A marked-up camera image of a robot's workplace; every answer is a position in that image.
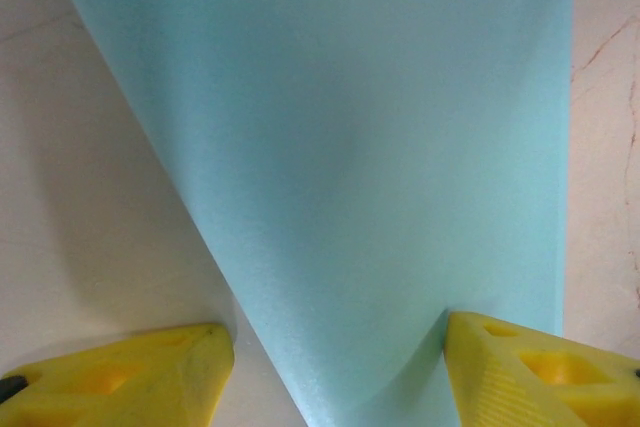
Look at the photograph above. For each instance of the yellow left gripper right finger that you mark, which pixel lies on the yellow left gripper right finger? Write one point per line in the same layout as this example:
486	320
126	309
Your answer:
500	382

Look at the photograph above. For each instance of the light blue paper sheet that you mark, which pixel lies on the light blue paper sheet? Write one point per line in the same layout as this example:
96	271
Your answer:
325	147

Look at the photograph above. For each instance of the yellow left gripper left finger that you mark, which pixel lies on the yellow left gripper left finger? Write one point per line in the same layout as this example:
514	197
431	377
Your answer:
150	377

